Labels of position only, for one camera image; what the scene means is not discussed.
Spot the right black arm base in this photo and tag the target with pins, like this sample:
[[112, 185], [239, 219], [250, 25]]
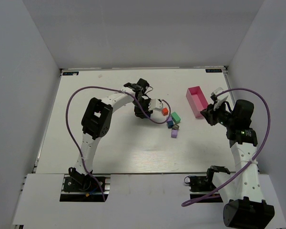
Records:
[[201, 185]]

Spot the grey wood block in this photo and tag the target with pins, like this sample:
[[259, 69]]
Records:
[[176, 127]]

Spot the pink plastic box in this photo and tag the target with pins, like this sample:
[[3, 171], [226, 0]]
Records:
[[196, 100]]

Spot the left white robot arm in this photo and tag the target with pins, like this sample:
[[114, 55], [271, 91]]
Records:
[[96, 123]]

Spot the blue table label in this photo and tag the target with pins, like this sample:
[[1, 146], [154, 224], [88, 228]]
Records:
[[70, 73], [213, 70]]

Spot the left blue table label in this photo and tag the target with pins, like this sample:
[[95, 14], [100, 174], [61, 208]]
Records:
[[70, 73]]

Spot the green wood block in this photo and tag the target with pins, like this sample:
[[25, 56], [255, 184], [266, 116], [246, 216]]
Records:
[[175, 117]]

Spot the right blue table label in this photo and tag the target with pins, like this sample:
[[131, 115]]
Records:
[[213, 70]]

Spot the lilac wood block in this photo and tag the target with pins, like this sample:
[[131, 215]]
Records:
[[174, 133]]

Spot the teal small wood block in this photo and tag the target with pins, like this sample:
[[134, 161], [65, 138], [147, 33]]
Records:
[[170, 124]]

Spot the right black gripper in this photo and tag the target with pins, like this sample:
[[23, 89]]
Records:
[[209, 114]]

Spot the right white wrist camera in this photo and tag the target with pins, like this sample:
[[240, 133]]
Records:
[[218, 98]]

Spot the red wood block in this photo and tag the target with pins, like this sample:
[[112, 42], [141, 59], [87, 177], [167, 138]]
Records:
[[165, 111]]

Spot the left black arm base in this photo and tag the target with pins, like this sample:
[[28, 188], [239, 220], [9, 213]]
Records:
[[72, 191]]

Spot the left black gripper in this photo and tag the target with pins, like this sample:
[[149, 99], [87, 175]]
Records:
[[142, 110]]

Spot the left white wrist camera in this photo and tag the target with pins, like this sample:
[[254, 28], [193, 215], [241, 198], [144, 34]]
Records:
[[155, 104]]

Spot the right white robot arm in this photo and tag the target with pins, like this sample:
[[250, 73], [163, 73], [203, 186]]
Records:
[[245, 205]]

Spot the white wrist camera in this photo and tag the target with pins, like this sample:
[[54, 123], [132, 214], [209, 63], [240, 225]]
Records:
[[155, 104], [218, 98]]

